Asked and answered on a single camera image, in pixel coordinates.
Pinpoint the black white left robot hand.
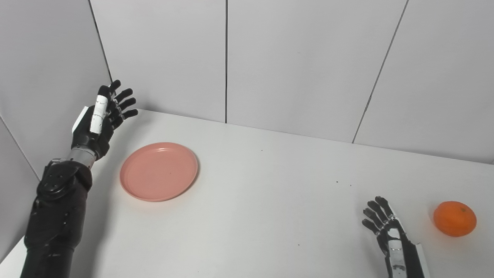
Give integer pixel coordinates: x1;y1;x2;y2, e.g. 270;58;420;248
71;80;139;161

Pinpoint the orange fruit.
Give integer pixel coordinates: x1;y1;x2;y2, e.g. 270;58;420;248
433;201;477;237

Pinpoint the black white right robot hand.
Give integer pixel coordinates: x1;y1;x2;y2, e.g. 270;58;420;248
362;196;431;278

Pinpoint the pink round plate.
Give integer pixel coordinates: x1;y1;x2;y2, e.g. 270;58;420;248
119;142;199;202

